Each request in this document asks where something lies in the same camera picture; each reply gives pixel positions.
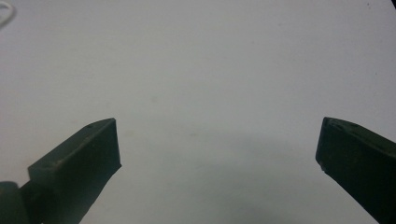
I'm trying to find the white cable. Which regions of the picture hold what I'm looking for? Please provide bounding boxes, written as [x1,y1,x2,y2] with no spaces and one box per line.
[0,0,17,30]

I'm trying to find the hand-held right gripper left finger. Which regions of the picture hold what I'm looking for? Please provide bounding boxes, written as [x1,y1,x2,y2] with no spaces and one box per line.
[19,117,122,224]

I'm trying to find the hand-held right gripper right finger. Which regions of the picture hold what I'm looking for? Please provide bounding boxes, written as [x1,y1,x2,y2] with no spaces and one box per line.
[315,117,396,224]

